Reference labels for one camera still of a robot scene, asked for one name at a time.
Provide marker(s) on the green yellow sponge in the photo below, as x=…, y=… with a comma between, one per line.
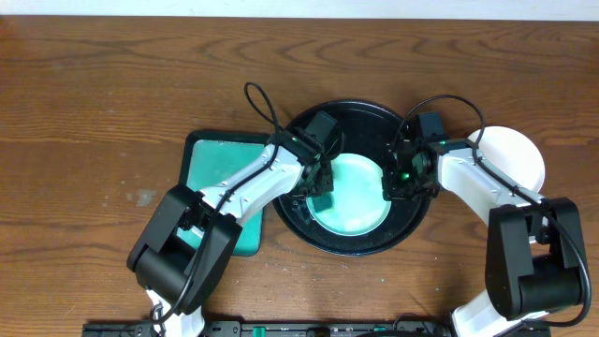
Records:
x=322, y=202

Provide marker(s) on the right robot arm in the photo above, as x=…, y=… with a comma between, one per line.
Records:
x=535, y=262

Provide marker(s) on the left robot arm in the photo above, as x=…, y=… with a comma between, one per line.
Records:
x=182, y=253

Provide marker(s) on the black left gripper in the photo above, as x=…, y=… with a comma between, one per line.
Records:
x=316, y=183

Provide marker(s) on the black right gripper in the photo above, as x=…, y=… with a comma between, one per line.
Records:
x=390, y=190

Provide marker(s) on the green rectangular water tray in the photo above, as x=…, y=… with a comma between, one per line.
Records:
x=208, y=158

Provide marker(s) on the mint green plate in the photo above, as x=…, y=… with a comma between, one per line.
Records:
x=359, y=206

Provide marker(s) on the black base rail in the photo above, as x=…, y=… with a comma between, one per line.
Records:
x=404, y=326

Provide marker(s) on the round black tray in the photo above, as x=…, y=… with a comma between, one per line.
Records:
x=368, y=128

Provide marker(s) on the pale pink plate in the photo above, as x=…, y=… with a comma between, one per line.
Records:
x=515, y=155

